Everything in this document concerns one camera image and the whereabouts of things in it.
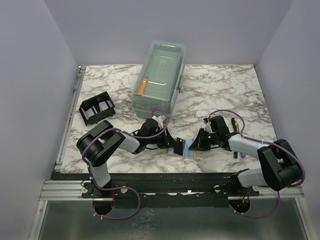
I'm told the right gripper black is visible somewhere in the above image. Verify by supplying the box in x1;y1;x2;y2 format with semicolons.
189;127;220;151

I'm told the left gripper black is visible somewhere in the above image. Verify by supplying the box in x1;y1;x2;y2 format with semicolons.
145;125;179;149

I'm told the dark grey VIP card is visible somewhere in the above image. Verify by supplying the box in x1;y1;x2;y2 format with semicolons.
174;137;186;156

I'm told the black card box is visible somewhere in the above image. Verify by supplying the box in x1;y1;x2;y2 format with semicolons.
78;91;116;126

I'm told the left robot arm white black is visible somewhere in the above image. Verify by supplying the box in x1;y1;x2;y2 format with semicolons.
76;115;182;198

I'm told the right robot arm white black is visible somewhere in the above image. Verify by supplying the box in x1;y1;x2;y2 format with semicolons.
189;115;305;196

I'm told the white card in box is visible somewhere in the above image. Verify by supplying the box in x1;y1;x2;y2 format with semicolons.
81;101;109;119

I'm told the orange tool inside toolbox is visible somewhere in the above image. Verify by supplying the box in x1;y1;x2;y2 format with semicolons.
137;77;148;96

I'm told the translucent green plastic toolbox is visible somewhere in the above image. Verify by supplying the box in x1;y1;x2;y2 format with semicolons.
131;40;186;119

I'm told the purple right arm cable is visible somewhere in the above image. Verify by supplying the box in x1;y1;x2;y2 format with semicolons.
203;109;307;218

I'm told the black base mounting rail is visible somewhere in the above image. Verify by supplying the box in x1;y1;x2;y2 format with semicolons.
82;171;261;208

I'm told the aluminium extrusion rail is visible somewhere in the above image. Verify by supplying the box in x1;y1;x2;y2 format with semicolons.
39;180;83;201

